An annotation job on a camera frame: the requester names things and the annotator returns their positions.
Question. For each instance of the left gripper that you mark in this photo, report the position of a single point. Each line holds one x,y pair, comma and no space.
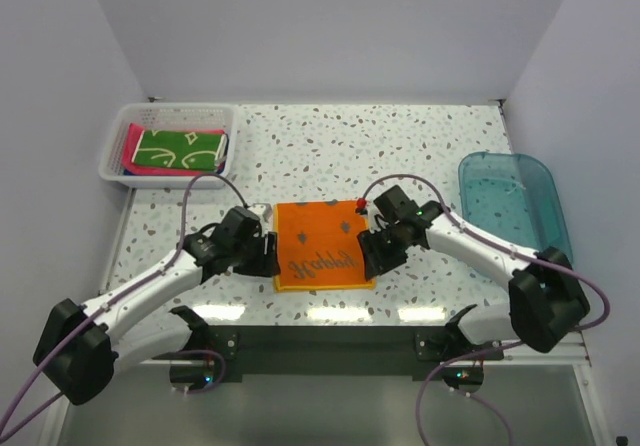
266,264

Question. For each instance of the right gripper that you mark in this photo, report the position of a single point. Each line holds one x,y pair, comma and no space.
376,261

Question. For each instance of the orange grey patterned towel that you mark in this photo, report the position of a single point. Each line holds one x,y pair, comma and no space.
317,247

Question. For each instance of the yellow green patterned towel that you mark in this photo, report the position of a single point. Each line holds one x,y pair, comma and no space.
184,150

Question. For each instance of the pink towel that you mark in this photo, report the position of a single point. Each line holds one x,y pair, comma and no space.
131,141

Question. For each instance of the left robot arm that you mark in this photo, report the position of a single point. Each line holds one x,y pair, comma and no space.
84,345

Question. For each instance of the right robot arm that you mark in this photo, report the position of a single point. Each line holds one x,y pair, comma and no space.
545,299

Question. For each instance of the teal plastic tub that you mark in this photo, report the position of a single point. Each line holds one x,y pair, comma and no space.
514,197

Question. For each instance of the white plastic basket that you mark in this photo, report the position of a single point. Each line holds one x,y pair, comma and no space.
116,164

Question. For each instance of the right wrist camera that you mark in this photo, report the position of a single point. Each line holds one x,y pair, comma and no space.
366,208

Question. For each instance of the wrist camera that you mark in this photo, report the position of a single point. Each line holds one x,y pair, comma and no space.
265,212
366,208

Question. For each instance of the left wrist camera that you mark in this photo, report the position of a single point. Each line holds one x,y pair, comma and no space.
265,212

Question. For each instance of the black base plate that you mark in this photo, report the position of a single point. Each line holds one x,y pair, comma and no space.
334,350

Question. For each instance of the aluminium rail frame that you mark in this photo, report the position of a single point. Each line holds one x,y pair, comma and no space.
527,398

